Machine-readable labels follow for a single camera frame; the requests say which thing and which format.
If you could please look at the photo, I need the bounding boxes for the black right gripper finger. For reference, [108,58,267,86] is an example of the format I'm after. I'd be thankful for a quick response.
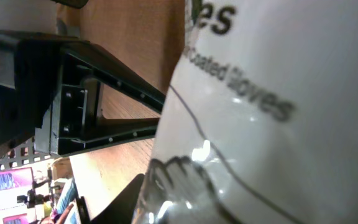
[90,174,145,224]

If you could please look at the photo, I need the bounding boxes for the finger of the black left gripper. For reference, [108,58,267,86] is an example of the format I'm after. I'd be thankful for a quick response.
[57,118,160,156]
[63,42,165,114]

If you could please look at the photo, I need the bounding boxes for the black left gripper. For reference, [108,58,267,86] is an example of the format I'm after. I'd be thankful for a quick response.
[0,30,89,156]

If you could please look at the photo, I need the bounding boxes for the green 3M gloves package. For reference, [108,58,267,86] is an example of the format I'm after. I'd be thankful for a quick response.
[132,0,358,223]

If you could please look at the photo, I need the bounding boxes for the dark grey mesh basket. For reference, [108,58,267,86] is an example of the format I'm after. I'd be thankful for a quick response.
[0,137,57,171]

